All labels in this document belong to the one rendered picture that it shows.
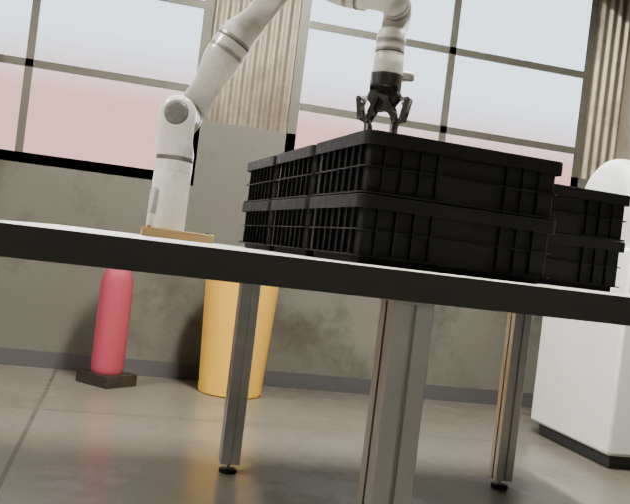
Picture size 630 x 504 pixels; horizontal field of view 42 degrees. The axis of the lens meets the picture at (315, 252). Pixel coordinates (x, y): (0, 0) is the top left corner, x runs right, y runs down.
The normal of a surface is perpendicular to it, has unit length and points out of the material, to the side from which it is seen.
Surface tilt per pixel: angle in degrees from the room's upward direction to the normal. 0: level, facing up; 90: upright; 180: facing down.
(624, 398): 90
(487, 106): 90
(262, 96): 90
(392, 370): 90
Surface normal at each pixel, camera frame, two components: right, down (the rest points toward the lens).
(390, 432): 0.22, 0.03
